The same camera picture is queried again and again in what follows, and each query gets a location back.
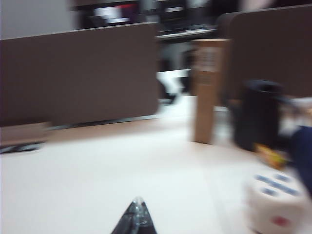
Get brown desk partition panel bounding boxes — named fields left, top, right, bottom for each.
left=0, top=22, right=160, bottom=127

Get yellow small package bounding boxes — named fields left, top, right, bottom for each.
left=253, top=143, right=288, bottom=169

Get lit computer monitor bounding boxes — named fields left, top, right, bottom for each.
left=80, top=0, right=137, bottom=27

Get tall cardboard box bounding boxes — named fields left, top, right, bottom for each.
left=191, top=38, right=231, bottom=144

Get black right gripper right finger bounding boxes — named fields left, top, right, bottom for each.
left=137, top=196, right=159, bottom=234

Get white cube blue print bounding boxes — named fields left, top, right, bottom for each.
left=243, top=172, right=307, bottom=234

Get brown side partition panel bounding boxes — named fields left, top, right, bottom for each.
left=215, top=4, right=312, bottom=107

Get dark blue cloth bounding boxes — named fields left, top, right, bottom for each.
left=289, top=124, right=312, bottom=195

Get black cylindrical container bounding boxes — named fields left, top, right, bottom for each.
left=233, top=79, right=285, bottom=152

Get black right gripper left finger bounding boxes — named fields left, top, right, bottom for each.
left=111, top=198, right=140, bottom=234

